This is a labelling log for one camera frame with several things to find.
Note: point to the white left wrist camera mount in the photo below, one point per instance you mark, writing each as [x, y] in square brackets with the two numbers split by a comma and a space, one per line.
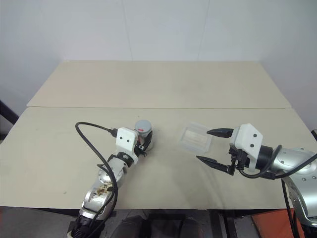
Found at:
[125, 138]

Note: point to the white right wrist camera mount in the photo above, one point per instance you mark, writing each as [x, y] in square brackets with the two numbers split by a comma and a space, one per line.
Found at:
[247, 140]

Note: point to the clear round jar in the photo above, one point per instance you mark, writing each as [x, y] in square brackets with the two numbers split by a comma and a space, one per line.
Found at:
[145, 140]

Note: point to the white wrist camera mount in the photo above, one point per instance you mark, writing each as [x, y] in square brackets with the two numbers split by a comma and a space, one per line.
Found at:
[247, 140]
[125, 138]

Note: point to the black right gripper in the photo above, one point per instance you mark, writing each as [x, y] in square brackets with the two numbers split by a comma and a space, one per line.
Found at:
[238, 158]

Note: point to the black table frame leg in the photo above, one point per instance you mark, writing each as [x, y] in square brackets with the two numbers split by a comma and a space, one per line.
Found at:
[226, 224]

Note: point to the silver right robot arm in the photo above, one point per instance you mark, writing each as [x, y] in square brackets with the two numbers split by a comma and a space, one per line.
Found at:
[297, 163]

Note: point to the clear plastic box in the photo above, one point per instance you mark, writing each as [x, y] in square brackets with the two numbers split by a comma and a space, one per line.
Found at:
[195, 137]

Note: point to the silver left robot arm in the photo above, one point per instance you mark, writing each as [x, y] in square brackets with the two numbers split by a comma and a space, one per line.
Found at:
[104, 196]

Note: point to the black angled object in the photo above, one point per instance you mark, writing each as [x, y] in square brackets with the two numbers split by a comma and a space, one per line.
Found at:
[7, 116]

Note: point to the orange flat object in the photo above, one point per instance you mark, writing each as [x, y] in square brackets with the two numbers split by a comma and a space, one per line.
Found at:
[270, 223]

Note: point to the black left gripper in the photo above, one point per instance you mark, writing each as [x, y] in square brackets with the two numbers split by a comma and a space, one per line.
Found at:
[140, 150]

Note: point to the grey jar lid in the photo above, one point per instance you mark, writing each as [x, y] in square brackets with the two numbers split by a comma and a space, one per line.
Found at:
[142, 126]

